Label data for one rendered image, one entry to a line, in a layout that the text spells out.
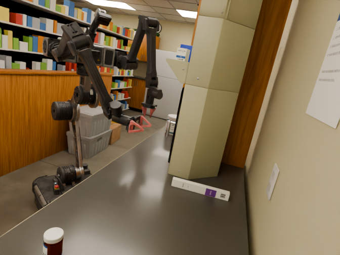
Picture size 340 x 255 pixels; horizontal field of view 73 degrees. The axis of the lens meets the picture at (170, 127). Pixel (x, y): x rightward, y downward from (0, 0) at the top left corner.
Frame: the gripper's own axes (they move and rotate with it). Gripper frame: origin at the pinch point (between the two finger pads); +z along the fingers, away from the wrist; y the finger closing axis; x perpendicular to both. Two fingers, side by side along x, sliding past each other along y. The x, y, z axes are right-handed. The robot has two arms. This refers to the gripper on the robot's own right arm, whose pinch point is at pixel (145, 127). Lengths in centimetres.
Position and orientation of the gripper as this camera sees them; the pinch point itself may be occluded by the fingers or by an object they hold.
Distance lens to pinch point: 122.3
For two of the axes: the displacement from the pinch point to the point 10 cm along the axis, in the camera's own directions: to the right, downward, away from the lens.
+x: -2.2, 9.2, 3.3
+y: 3.2, -2.5, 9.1
